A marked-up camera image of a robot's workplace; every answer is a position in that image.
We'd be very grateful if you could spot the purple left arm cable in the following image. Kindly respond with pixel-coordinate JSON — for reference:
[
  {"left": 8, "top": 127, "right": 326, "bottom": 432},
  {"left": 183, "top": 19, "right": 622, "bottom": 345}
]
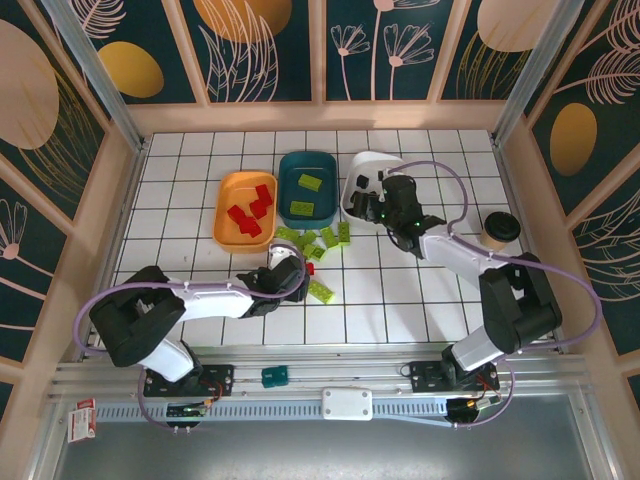
[{"left": 73, "top": 243, "right": 307, "bottom": 432}]

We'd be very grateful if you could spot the teal plastic block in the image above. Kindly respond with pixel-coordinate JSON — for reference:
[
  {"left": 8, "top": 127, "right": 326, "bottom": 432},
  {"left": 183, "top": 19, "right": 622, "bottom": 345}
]
[{"left": 260, "top": 366, "right": 290, "bottom": 389}]

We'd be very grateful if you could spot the orange plastic container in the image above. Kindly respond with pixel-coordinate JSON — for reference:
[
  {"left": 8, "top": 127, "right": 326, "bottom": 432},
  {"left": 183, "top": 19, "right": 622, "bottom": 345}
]
[{"left": 213, "top": 171, "right": 279, "bottom": 255}]

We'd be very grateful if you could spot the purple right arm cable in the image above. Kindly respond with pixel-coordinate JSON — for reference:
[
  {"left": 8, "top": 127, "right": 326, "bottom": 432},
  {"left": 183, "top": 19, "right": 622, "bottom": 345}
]
[{"left": 384, "top": 160, "right": 601, "bottom": 431}]

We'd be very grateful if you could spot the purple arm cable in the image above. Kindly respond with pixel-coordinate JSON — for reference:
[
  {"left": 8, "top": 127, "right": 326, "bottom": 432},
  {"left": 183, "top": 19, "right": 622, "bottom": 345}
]
[
  {"left": 384, "top": 160, "right": 601, "bottom": 431},
  {"left": 73, "top": 243, "right": 307, "bottom": 432}
]

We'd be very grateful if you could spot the red white cardboard box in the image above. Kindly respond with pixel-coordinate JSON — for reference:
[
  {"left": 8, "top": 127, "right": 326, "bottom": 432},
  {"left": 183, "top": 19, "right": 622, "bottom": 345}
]
[{"left": 67, "top": 397, "right": 99, "bottom": 444}]

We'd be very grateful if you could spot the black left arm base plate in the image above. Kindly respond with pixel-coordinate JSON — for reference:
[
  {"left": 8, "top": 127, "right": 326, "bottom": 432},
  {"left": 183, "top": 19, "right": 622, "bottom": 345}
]
[{"left": 143, "top": 364, "right": 236, "bottom": 397}]

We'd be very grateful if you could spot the paper coffee cup black lid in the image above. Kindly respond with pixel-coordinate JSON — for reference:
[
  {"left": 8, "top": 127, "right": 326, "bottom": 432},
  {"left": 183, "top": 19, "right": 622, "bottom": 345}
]
[{"left": 480, "top": 211, "right": 522, "bottom": 251}]

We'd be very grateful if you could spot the white plastic cover box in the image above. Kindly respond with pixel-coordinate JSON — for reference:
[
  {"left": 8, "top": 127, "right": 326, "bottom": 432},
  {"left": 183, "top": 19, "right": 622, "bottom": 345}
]
[{"left": 321, "top": 387, "right": 375, "bottom": 421}]

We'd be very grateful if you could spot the aluminium mounting rail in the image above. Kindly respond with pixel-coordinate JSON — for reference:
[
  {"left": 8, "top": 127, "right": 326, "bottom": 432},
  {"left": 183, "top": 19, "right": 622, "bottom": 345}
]
[{"left": 49, "top": 349, "right": 589, "bottom": 401}]

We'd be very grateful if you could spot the aluminium side rail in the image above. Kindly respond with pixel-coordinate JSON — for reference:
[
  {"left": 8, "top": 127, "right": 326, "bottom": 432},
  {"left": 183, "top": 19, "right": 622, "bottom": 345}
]
[
  {"left": 77, "top": 142, "right": 151, "bottom": 361},
  {"left": 492, "top": 139, "right": 559, "bottom": 331}
]

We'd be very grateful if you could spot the teal plastic container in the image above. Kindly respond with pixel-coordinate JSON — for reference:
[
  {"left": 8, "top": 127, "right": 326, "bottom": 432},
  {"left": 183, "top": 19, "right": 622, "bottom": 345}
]
[{"left": 277, "top": 149, "right": 340, "bottom": 229}]

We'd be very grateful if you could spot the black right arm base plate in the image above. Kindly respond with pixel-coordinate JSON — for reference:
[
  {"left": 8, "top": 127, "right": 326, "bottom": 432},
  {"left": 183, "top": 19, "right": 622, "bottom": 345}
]
[{"left": 409, "top": 359, "right": 501, "bottom": 396}]

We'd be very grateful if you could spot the grey slotted cable duct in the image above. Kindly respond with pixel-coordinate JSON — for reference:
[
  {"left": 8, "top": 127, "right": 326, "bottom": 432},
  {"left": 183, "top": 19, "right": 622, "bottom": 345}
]
[{"left": 94, "top": 399, "right": 451, "bottom": 422}]

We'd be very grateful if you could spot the aluminium corner post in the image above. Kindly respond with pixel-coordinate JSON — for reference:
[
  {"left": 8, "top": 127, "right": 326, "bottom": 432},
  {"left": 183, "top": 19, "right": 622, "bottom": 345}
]
[
  {"left": 491, "top": 0, "right": 576, "bottom": 146},
  {"left": 42, "top": 0, "right": 149, "bottom": 151}
]

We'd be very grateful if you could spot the white plastic container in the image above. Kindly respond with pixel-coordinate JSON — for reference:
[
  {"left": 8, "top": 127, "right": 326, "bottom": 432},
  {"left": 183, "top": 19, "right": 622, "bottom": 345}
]
[{"left": 339, "top": 150, "right": 407, "bottom": 234}]

